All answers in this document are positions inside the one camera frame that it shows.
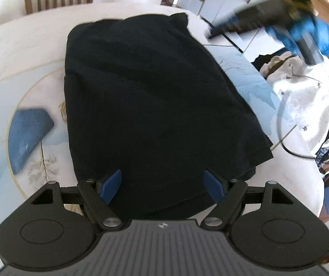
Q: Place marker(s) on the beige garment pile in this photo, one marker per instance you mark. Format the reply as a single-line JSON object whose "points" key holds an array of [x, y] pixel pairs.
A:
{"points": [[304, 91]]}

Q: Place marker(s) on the black garment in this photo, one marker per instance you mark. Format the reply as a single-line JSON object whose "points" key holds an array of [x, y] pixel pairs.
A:
{"points": [[145, 98]]}

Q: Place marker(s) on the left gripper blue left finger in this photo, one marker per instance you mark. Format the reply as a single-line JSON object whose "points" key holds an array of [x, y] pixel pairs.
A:
{"points": [[109, 185]]}

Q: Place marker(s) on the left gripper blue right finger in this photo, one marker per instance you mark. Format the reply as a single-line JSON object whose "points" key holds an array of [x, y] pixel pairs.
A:
{"points": [[213, 187]]}

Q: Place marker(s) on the white kitchen cabinets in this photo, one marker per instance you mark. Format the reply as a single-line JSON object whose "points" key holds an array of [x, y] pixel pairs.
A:
{"points": [[214, 12]]}

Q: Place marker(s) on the blue gloved right hand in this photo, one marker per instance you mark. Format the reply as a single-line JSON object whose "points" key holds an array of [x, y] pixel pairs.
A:
{"points": [[316, 27]]}

